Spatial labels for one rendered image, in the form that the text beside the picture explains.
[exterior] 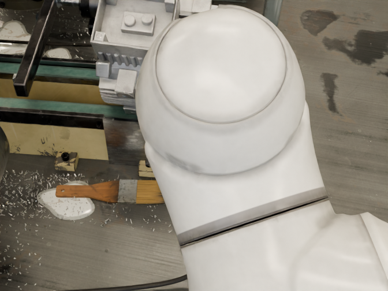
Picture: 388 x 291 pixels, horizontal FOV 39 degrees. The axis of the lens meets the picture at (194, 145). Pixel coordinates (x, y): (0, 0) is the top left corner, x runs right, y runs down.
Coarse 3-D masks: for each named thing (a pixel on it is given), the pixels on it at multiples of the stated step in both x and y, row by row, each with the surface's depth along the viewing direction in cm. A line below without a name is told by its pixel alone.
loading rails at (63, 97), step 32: (0, 64) 106; (64, 64) 106; (0, 96) 110; (32, 96) 109; (64, 96) 109; (96, 96) 108; (32, 128) 101; (64, 128) 100; (96, 128) 100; (128, 128) 98; (64, 160) 104; (128, 160) 106
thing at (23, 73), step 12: (48, 0) 101; (60, 0) 102; (48, 12) 99; (36, 24) 96; (48, 24) 98; (36, 36) 95; (36, 48) 93; (24, 60) 91; (36, 60) 93; (24, 72) 89; (24, 84) 88; (24, 96) 90
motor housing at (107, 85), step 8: (184, 0) 93; (192, 0) 93; (184, 8) 92; (184, 16) 88; (112, 72) 90; (104, 80) 91; (112, 80) 91; (104, 88) 90; (112, 88) 90; (104, 96) 93; (112, 96) 93; (120, 104) 96; (128, 104) 94
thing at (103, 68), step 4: (100, 60) 88; (108, 60) 88; (96, 64) 87; (100, 64) 87; (104, 64) 87; (108, 64) 87; (96, 68) 88; (100, 68) 88; (104, 68) 88; (108, 68) 87; (96, 72) 88; (100, 72) 88; (104, 72) 88; (108, 72) 88; (100, 76) 88; (104, 76) 88; (108, 76) 88
